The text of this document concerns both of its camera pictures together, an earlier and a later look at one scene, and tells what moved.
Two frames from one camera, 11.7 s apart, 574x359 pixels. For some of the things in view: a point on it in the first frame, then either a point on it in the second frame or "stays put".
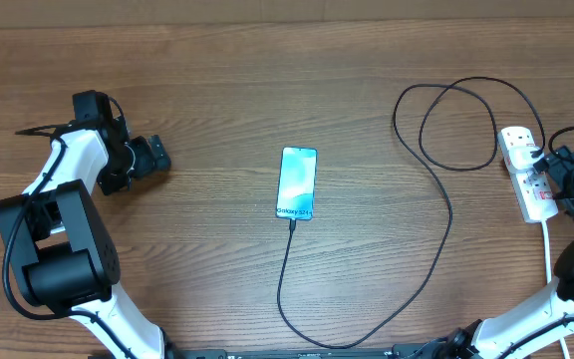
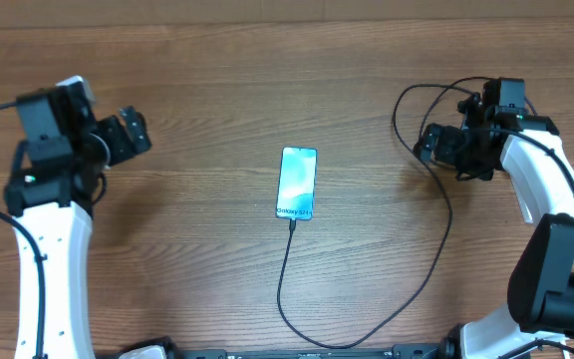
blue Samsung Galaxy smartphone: [297, 183] stays put
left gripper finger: [162, 161] → [137, 128]
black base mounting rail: [349, 352] stays put
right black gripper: [556, 165] → [445, 139]
